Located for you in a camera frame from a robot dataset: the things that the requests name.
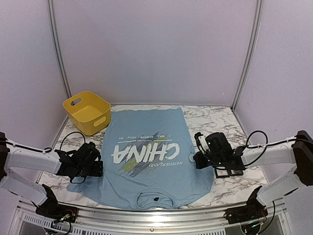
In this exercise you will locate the left aluminium frame post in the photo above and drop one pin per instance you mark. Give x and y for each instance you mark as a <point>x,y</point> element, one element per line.
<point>57,48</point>

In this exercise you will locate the yellow plastic basket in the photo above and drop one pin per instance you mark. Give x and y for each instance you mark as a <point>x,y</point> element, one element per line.
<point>89,112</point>

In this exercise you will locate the front aluminium rail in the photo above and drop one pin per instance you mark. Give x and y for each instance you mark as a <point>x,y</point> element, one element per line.
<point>190,221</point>

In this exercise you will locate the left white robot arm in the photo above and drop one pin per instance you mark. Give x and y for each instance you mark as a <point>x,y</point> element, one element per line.
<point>14,155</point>

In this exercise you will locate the portrait brooch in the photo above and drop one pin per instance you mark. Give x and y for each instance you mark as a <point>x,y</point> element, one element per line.
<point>191,157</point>

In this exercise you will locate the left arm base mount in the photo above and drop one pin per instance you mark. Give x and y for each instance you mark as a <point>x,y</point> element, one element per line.
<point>59,212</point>

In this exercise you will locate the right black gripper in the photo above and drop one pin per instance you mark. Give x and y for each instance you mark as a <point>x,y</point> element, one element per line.
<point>200,164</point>

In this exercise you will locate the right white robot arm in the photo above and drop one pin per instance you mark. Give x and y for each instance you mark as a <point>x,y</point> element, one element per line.
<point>296,150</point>

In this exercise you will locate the left black brooch display box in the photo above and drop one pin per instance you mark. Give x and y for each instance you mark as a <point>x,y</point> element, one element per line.
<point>222,172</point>

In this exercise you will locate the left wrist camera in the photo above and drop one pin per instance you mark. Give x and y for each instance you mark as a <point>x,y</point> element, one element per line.
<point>87,154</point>

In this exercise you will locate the light blue printed t-shirt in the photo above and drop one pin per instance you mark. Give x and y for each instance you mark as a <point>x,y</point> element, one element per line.
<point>146,164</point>

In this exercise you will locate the right aluminium frame post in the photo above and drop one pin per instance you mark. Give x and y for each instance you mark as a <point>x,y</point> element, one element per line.
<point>250,51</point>

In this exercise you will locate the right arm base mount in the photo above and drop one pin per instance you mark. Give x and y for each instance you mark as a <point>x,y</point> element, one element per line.
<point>244,213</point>

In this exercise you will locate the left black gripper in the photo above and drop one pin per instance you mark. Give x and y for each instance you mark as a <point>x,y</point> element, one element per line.
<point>97,171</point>

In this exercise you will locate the aluminium frame post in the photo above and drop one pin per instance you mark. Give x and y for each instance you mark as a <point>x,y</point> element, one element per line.
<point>250,51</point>
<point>57,48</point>

